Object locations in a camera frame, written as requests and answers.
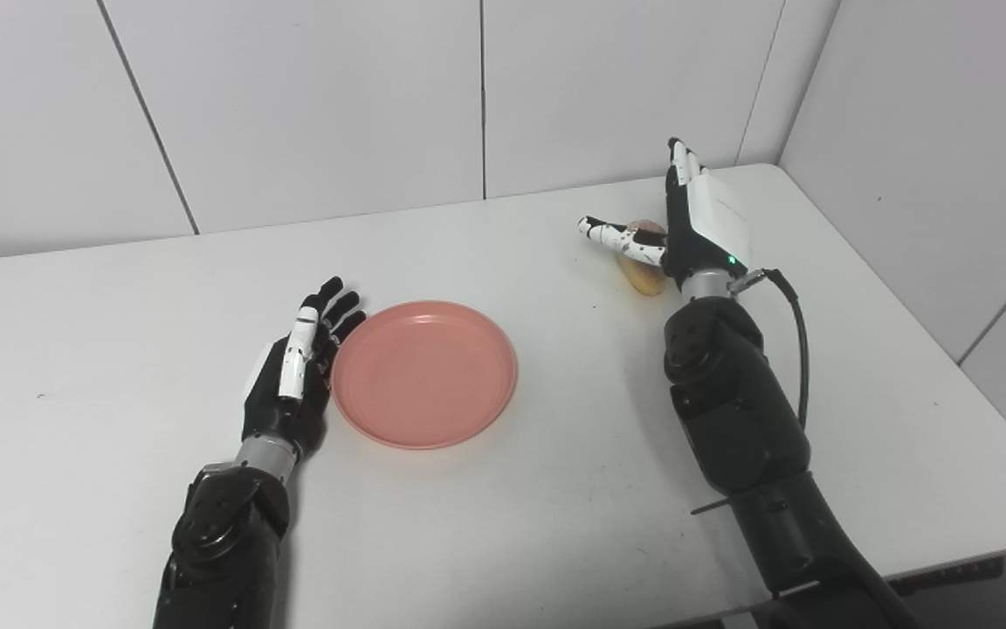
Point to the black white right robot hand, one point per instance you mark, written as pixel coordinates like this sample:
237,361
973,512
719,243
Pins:
704,231

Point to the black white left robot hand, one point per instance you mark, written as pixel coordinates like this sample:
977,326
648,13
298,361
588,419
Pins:
272,415

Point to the oval bread roll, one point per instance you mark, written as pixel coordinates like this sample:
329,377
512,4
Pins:
645,278

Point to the pink round plate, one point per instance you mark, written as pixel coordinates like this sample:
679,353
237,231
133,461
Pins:
424,376

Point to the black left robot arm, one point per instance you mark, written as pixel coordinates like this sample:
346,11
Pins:
223,550

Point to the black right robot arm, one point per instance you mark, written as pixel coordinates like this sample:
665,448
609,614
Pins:
747,428

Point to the dark table underframe bar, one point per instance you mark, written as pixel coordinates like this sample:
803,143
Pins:
948,575

